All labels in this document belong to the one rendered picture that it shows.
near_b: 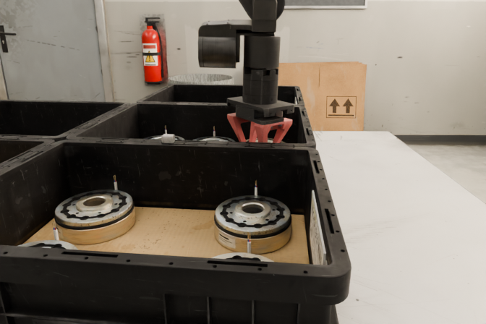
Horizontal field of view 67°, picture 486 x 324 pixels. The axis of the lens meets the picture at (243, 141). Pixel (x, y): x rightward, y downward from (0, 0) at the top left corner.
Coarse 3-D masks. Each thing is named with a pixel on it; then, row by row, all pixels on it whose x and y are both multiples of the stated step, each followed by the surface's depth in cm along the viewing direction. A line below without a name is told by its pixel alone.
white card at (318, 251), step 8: (312, 192) 42; (312, 200) 41; (312, 208) 41; (312, 216) 41; (312, 224) 41; (312, 232) 40; (320, 232) 34; (312, 240) 40; (320, 240) 33; (312, 248) 40; (320, 248) 33; (312, 256) 40; (320, 256) 33; (320, 264) 32
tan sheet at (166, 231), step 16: (144, 208) 57; (160, 208) 57; (48, 224) 52; (144, 224) 52; (160, 224) 52; (176, 224) 52; (192, 224) 52; (208, 224) 52; (304, 224) 52; (32, 240) 48; (112, 240) 48; (128, 240) 48; (144, 240) 48; (160, 240) 48; (176, 240) 48; (192, 240) 48; (208, 240) 48; (304, 240) 48; (192, 256) 45; (208, 256) 45; (272, 256) 45; (288, 256) 45; (304, 256) 45
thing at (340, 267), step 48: (96, 144) 56; (144, 144) 55; (192, 144) 55; (336, 240) 30; (96, 288) 28; (144, 288) 28; (192, 288) 27; (240, 288) 27; (288, 288) 26; (336, 288) 26
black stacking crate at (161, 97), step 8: (176, 88) 114; (184, 88) 114; (192, 88) 113; (200, 88) 113; (208, 88) 113; (216, 88) 112; (224, 88) 112; (232, 88) 112; (240, 88) 112; (280, 88) 111; (288, 88) 110; (160, 96) 101; (168, 96) 108; (176, 96) 115; (184, 96) 114; (192, 96) 114; (200, 96) 114; (208, 96) 114; (216, 96) 113; (224, 96) 113; (232, 96) 113; (280, 96) 111; (288, 96) 111; (296, 96) 99
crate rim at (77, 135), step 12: (300, 108) 80; (108, 120) 71; (84, 132) 62; (312, 132) 62; (228, 144) 56; (240, 144) 55; (252, 144) 55; (264, 144) 55; (276, 144) 55; (288, 144) 55; (300, 144) 55; (312, 144) 55
